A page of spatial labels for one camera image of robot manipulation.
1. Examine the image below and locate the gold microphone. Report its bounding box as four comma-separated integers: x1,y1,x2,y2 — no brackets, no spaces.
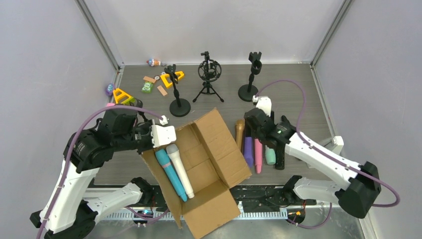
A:
235,119,245,152

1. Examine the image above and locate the pink microphone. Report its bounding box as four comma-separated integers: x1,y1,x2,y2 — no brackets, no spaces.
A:
254,138,263,174

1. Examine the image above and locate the black sparkle grille microphone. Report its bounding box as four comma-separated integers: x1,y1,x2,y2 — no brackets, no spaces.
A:
274,115,297,171

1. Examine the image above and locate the teal microphone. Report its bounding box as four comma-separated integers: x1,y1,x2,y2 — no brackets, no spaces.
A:
265,146,277,165

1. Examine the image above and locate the purple microphone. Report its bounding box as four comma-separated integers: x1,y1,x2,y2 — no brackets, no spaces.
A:
243,129,254,168

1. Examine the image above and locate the black mic stand wide clip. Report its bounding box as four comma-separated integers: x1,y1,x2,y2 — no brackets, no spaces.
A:
238,52,262,102

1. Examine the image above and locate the black mic stand round base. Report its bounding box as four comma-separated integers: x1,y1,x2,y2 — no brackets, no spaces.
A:
164,64,191,118

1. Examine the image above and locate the cardboard box with label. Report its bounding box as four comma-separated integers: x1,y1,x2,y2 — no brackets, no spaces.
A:
142,109,251,239

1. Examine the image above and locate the black tripod shock mount stand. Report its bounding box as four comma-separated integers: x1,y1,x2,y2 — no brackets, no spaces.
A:
193,51,224,103

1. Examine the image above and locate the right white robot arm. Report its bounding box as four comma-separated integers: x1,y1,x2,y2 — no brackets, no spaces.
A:
244,108,381,219

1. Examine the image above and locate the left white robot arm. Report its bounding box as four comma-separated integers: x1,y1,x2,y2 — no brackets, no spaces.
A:
30,105,176,239

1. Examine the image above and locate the blue toy microphone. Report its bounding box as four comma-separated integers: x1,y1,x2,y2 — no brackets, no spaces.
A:
155,149,188,202

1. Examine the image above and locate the white microphone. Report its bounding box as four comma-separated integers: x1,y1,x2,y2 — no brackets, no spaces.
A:
166,144,195,199

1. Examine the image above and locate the yellow green triangle block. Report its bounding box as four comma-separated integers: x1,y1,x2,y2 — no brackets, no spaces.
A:
112,88,136,106

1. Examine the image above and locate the green toy block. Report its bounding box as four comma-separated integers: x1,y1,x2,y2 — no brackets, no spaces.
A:
141,82,154,94

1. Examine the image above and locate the small orange wooden block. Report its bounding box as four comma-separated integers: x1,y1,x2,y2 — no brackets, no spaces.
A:
157,85,168,96

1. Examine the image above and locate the yellow triangle toy block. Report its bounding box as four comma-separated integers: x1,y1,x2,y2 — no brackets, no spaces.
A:
160,71,185,89

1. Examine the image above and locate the small colourful toy figure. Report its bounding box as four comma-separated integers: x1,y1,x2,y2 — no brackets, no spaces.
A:
146,59,162,67

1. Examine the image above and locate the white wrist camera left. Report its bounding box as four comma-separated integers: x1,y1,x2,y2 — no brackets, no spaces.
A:
151,115,177,148

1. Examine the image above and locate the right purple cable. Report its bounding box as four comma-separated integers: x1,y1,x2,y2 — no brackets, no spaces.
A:
254,79,401,230

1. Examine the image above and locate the purple cable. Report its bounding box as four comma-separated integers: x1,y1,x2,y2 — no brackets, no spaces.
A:
35,105,169,239
254,79,401,230

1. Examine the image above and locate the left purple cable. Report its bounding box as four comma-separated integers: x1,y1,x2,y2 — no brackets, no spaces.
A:
35,105,169,239

